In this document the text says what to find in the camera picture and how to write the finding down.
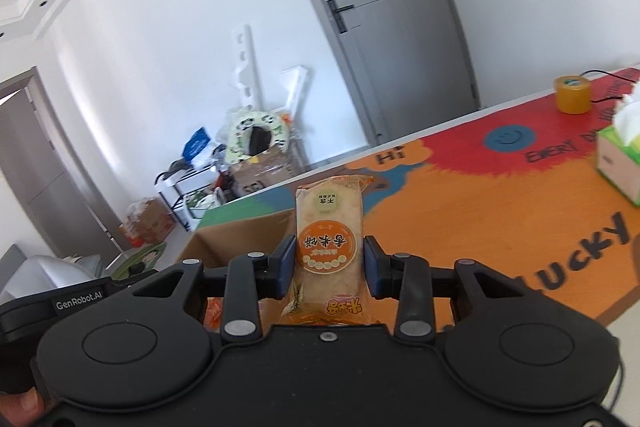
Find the person's left hand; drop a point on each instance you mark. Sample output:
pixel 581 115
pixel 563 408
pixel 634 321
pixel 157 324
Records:
pixel 20 409

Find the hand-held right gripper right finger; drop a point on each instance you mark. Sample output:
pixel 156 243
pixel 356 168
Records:
pixel 372 267

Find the orange rice cracker packet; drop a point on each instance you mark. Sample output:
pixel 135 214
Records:
pixel 327 227

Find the green cartoon floor mat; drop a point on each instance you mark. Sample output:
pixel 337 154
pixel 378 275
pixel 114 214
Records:
pixel 145 259

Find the black shoe rack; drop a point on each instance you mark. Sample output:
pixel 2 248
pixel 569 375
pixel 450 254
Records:
pixel 170 192

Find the orange print cardboard box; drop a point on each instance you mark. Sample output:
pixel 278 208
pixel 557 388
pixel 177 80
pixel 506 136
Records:
pixel 147 222

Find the green tissue box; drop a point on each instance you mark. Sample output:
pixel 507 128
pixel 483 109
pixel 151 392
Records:
pixel 620 157

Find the green panda toilet seat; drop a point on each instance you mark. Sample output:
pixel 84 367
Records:
pixel 235 142

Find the yellow tape roll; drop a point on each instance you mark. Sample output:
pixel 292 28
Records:
pixel 572 94

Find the grey doorway frame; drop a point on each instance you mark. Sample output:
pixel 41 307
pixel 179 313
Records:
pixel 50 132

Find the taped brown cardboard box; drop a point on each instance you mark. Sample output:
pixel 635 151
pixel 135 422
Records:
pixel 270 174

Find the grey door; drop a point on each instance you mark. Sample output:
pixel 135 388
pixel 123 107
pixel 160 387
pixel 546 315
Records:
pixel 400 57

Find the blue white bag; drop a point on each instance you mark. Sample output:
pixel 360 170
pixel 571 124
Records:
pixel 196 144

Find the short white perforated board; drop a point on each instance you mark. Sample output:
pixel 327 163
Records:
pixel 295 92

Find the grey chair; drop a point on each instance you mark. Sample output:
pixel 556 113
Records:
pixel 40 274

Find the tall white perforated board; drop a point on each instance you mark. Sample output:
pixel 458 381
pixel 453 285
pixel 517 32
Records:
pixel 244 67

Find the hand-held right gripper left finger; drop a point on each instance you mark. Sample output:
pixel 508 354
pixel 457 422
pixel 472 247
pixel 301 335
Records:
pixel 286 264

